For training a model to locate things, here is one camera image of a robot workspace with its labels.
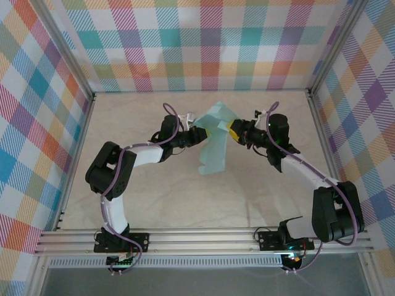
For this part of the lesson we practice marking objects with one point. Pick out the light blue paper box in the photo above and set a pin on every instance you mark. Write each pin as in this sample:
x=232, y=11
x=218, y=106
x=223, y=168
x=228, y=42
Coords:
x=213, y=148

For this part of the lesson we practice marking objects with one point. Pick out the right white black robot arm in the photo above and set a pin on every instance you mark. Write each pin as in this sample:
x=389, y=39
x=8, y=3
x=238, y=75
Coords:
x=305, y=175

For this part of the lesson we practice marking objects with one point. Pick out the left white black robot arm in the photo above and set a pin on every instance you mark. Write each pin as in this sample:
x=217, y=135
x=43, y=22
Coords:
x=145, y=155

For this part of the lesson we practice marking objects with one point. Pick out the small controller circuit board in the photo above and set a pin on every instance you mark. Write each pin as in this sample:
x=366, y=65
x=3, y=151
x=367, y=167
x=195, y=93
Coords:
x=294, y=259
x=122, y=262

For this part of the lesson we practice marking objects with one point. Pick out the aluminium table side rail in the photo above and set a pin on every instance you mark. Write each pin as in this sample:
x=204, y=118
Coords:
x=77, y=154
x=327, y=148

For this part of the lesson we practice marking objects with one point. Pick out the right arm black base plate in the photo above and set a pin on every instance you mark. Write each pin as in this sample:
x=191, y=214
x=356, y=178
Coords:
x=268, y=240

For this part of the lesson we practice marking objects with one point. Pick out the long aluminium mounting rail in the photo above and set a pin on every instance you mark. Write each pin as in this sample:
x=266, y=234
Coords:
x=200, y=240

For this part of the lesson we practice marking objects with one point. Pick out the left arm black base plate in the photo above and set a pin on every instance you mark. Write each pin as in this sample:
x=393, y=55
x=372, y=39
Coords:
x=139, y=242

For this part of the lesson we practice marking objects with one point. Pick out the aluminium frame post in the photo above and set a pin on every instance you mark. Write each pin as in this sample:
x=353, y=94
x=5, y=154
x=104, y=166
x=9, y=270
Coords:
x=63, y=46
x=334, y=46

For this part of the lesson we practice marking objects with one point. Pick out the aluminium frame leg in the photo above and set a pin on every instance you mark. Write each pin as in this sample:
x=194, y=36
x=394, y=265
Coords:
x=35, y=277
x=371, y=277

